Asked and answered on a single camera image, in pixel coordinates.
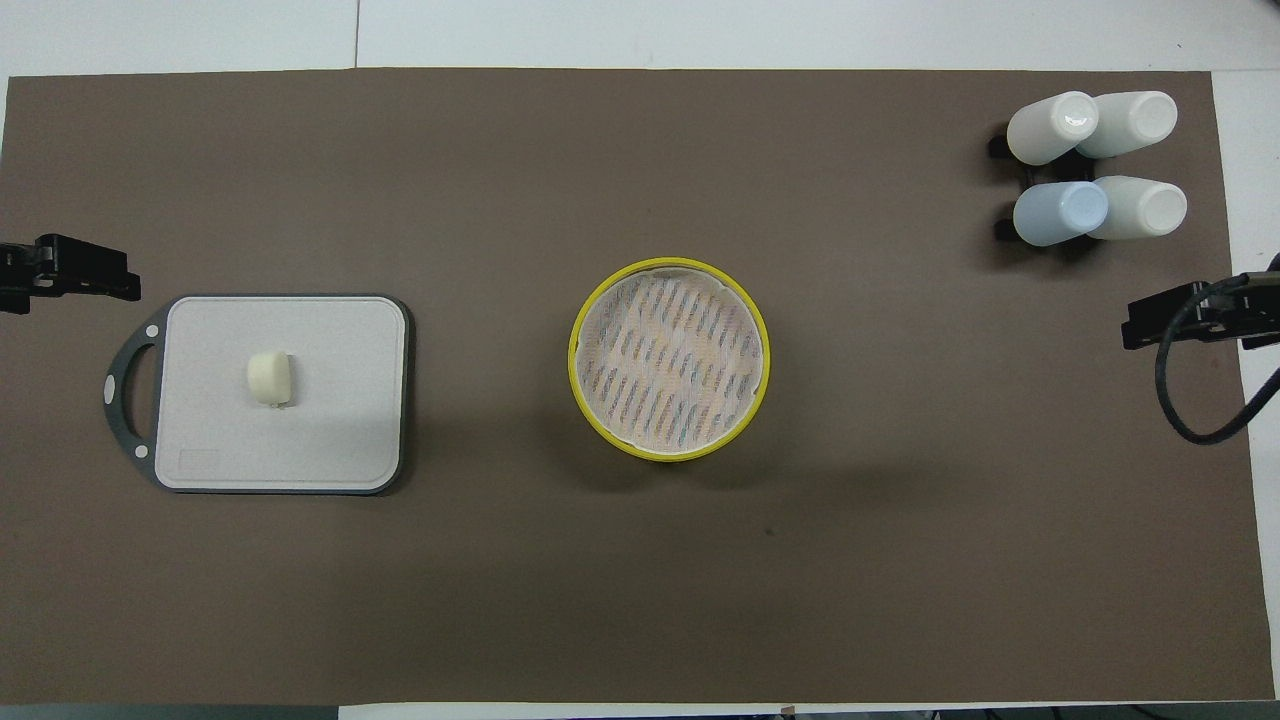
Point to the light blue plastic cup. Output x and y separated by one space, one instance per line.
1055 214

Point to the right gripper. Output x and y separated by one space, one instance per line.
1250 318

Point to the grey cutting board dark rim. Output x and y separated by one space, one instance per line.
300 420

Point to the black cup rack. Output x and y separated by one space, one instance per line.
999 146

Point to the white steamed bun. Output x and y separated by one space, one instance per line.
268 378

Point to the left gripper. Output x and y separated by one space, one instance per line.
15 280

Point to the yellow bamboo steamer lid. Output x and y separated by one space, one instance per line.
668 360

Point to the white plastic cup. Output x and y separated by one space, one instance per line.
1045 130
1140 208
1135 122

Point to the brown table mat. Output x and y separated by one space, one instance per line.
640 580

